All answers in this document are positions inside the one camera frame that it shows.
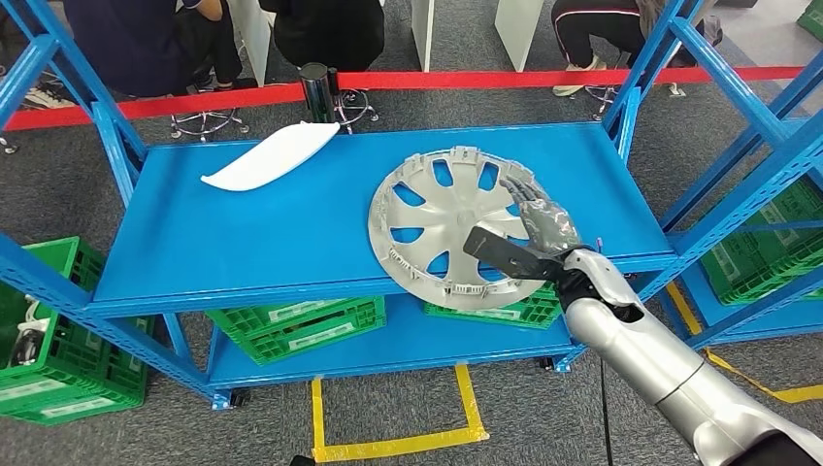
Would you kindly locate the silver plastic wheel cover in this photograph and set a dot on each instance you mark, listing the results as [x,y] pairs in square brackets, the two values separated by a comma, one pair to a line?
[444,219]

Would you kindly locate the red barrier belt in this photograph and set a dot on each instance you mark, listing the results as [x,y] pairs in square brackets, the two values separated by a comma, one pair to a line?
[450,79]

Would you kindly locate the person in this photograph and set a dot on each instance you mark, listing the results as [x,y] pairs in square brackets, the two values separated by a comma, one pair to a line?
[591,32]
[48,98]
[128,45]
[328,32]

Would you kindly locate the white floor plug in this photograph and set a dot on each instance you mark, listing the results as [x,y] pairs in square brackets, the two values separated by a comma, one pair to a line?
[675,90]

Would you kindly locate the folded green plastic crate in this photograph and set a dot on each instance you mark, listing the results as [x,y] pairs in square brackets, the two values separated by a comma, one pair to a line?
[321,337]
[514,316]
[302,310]

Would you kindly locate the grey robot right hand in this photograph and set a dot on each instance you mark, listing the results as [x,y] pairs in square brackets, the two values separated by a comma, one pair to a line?
[550,225]

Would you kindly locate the blue metal shelf rack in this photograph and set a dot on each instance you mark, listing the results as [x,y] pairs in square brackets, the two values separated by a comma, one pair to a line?
[739,318]
[257,244]

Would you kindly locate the black barrier post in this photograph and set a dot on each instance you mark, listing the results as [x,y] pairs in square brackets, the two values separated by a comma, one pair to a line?
[316,96]

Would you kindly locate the white board panel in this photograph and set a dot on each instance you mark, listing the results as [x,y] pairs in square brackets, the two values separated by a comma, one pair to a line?
[257,38]
[422,32]
[517,32]

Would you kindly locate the black caster wheel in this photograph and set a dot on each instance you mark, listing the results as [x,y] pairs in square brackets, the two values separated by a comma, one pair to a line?
[546,363]
[238,397]

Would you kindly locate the white curved plastic part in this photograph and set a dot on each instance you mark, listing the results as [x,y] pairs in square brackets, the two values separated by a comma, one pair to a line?
[270,157]

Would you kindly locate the white device in crate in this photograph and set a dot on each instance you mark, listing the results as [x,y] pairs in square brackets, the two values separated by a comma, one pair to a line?
[35,328]

